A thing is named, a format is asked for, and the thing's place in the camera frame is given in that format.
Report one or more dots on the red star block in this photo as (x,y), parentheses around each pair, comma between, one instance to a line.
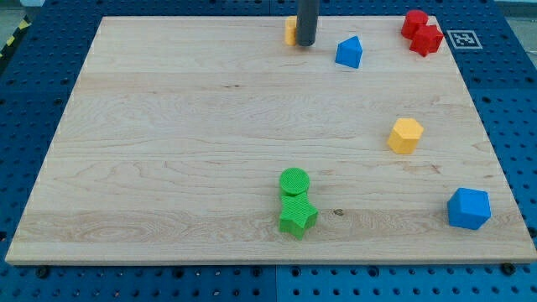
(426,40)

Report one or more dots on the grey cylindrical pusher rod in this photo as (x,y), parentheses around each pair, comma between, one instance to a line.
(307,18)

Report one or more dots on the green star block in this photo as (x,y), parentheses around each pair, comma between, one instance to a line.
(297,215)

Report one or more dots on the blue cube block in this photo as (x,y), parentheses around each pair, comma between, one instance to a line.
(469,208)

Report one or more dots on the black screw bolt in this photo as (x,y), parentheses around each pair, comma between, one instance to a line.
(508,269)
(42,272)

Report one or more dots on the red cylinder block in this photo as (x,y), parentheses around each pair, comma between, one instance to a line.
(413,21)

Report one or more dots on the black screw bolt right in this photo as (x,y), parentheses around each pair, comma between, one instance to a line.
(508,269)

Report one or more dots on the yellow hexagon block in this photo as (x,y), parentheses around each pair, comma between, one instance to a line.
(405,135)

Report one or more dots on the green cylinder block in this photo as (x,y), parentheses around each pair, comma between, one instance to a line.
(293,181)

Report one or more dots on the white fiducial marker tag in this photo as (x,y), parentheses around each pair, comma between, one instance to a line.
(464,39)

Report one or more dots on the yellow heart block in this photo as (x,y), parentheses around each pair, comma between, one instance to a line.
(290,25)

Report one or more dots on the black screw bolt left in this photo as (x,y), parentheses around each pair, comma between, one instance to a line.
(42,272)

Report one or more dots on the wooden board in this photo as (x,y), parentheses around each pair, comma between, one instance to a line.
(171,145)

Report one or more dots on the blue pentagon house block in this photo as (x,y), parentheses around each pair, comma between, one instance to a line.
(349,52)

